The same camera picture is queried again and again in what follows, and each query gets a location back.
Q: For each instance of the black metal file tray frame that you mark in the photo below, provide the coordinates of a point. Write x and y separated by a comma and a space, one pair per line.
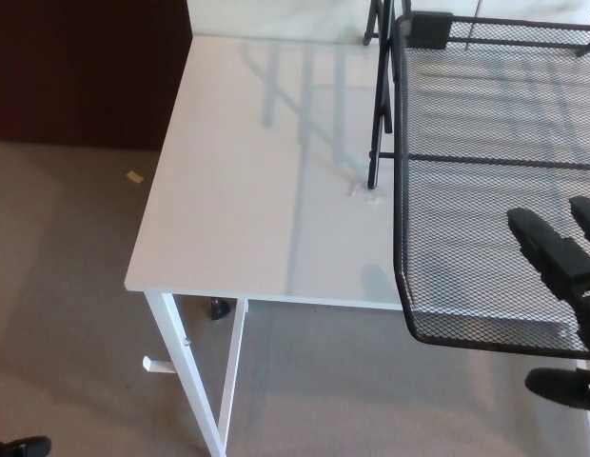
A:
378, 143

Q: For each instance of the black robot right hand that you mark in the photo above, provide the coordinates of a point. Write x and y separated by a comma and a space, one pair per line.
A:
556, 252

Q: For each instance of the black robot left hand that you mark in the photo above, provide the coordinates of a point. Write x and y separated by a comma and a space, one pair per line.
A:
19, 448

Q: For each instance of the white metal table leg frame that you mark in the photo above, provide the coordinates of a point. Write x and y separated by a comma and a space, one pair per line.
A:
188, 381

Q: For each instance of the black round knob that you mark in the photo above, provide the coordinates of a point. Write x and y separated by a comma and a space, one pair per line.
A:
220, 308

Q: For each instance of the yellow paper scrap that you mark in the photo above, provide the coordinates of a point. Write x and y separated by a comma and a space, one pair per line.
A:
135, 176

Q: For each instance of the clear tape patch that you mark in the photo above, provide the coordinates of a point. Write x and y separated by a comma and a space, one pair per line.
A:
366, 196

